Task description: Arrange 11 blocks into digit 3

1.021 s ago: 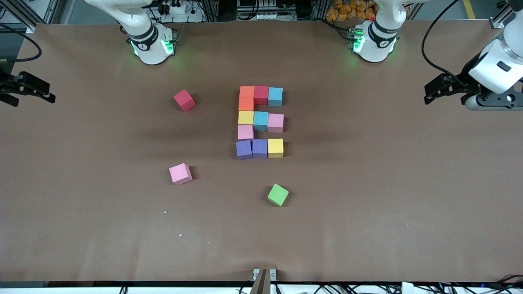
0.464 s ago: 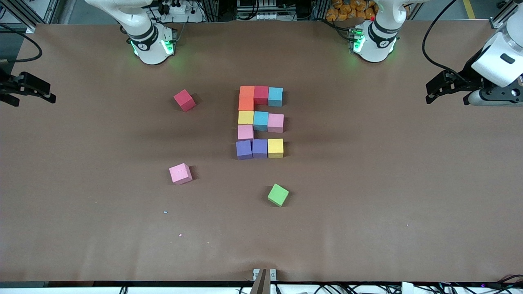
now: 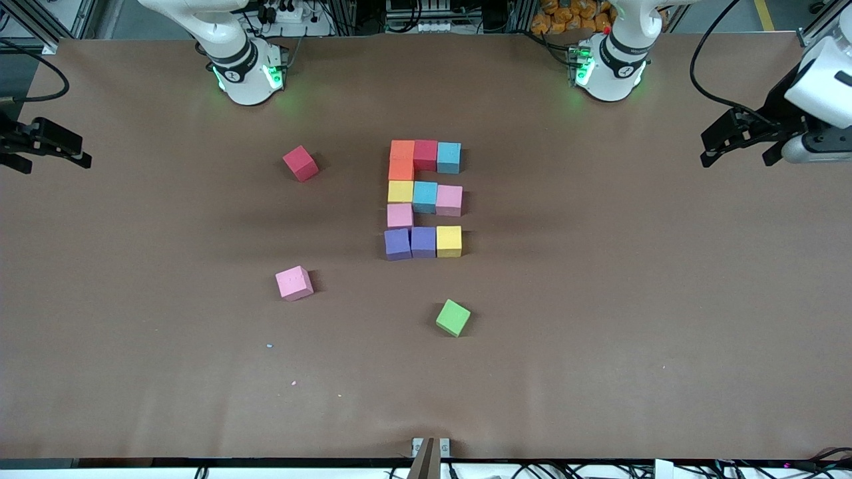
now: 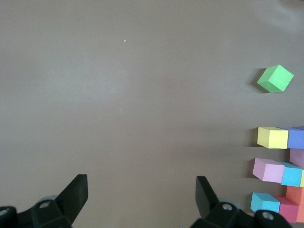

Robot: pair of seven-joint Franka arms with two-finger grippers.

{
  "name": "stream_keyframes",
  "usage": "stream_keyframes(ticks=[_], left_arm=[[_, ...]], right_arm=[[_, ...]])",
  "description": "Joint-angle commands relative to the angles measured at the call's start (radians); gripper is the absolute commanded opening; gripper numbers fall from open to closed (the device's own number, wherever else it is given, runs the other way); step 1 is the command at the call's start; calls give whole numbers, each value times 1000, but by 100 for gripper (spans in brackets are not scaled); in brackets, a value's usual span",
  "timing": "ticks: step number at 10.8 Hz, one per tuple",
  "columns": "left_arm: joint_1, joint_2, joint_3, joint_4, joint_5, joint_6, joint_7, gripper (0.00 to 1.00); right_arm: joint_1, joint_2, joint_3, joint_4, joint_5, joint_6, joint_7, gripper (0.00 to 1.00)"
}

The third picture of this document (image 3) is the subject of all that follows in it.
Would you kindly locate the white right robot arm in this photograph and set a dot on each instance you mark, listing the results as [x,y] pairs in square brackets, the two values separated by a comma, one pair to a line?
[243,73]

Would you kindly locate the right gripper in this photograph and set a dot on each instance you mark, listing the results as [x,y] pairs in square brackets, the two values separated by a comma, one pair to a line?
[9,140]

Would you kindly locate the aluminium frame post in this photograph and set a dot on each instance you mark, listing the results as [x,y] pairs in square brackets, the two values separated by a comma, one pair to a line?
[343,16]
[522,16]

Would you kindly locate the brown paper table cover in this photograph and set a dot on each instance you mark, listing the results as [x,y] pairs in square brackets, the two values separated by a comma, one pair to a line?
[133,399]

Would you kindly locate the white power strip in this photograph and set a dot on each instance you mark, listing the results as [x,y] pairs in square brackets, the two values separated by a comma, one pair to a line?
[279,13]

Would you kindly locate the white connector box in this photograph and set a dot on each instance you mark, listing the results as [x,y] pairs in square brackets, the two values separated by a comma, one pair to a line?
[663,470]

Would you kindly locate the orange packets pile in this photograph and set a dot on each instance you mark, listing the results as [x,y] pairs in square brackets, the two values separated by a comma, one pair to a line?
[566,16]

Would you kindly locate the red foam cube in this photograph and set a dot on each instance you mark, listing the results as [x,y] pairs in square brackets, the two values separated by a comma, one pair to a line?
[426,154]
[299,163]

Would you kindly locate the yellow foam cube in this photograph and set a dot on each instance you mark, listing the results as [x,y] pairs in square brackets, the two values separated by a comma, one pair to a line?
[449,241]
[401,192]

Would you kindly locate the purple foam cube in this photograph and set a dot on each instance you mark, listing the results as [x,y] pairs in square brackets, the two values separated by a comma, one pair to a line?
[424,242]
[398,244]

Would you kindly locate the pink foam cube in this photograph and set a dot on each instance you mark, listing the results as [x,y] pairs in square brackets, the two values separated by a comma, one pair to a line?
[449,201]
[400,216]
[293,283]

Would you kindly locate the yellow floor tape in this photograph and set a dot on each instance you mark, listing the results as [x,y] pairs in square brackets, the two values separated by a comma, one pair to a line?
[765,16]

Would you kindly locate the metal table edge bracket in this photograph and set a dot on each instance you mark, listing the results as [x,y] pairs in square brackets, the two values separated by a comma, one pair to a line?
[430,459]

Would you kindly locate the white rack device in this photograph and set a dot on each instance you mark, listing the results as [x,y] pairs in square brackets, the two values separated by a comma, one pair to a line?
[426,25]

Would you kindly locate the orange foam cube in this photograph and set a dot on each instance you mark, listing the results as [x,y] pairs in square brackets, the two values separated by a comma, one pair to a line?
[402,150]
[402,171]

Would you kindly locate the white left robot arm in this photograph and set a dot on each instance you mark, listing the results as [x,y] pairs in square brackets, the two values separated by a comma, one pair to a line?
[619,66]

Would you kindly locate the blue foam cube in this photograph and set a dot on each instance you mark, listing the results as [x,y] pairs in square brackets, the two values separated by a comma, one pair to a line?
[449,158]
[426,197]

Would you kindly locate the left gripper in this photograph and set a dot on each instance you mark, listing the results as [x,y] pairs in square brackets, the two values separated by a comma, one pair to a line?
[777,106]

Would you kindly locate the green foam cube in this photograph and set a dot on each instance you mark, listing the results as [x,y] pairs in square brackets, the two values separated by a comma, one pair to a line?
[453,317]

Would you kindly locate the aluminium corner frame beam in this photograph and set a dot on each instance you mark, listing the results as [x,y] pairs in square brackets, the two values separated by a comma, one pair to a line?
[36,20]
[809,36]

